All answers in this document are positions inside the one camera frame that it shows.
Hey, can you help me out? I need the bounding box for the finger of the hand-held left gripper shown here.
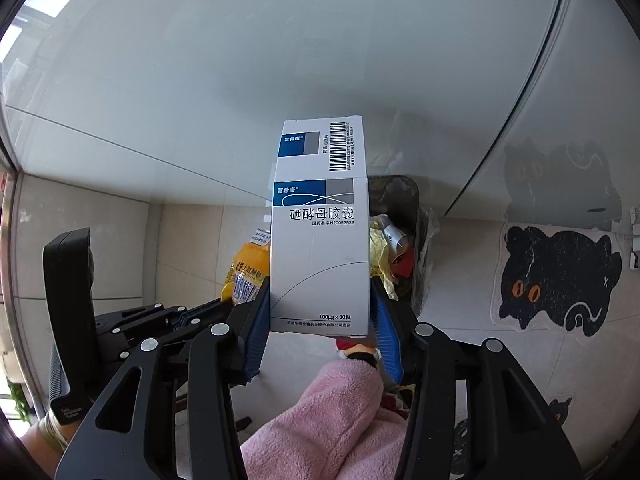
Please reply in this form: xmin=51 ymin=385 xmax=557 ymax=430
xmin=165 ymin=298 xmax=238 ymax=322
xmin=165 ymin=317 xmax=221 ymax=343

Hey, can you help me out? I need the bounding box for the black trash bin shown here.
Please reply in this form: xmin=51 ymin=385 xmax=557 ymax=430
xmin=367 ymin=175 xmax=441 ymax=311

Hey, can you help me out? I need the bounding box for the yellow snack packet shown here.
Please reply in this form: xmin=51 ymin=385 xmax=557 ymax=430
xmin=220 ymin=227 xmax=273 ymax=306

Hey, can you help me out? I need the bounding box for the person's right leg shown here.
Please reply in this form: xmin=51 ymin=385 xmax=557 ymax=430
xmin=370 ymin=405 xmax=416 ymax=480

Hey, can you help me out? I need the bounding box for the white blue medicine box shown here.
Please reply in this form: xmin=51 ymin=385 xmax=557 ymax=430
xmin=269 ymin=116 xmax=372 ymax=337

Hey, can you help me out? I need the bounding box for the red white plush slipper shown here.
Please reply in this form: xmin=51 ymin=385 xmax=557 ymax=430
xmin=382 ymin=385 xmax=416 ymax=411
xmin=335 ymin=337 xmax=383 ymax=366

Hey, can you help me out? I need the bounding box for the yellow paper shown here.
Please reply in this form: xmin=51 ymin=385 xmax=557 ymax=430
xmin=369 ymin=214 xmax=401 ymax=301

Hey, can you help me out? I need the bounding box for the red brown snack wrapper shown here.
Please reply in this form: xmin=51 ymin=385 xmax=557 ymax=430
xmin=390 ymin=246 xmax=416 ymax=278

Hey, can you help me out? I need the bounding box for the person's left forearm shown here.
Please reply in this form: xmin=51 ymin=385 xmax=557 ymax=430
xmin=20 ymin=407 xmax=71 ymax=480

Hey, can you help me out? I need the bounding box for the black cat shaped rug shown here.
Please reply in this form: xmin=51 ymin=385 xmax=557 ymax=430
xmin=492 ymin=224 xmax=625 ymax=343

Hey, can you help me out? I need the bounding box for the small black cat floor sticker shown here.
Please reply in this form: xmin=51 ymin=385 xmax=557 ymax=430
xmin=545 ymin=395 xmax=573 ymax=428

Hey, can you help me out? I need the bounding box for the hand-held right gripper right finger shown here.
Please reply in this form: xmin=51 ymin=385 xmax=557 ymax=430
xmin=371 ymin=279 xmax=584 ymax=480

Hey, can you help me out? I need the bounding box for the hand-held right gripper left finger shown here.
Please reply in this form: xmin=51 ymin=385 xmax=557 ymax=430
xmin=59 ymin=287 xmax=273 ymax=480

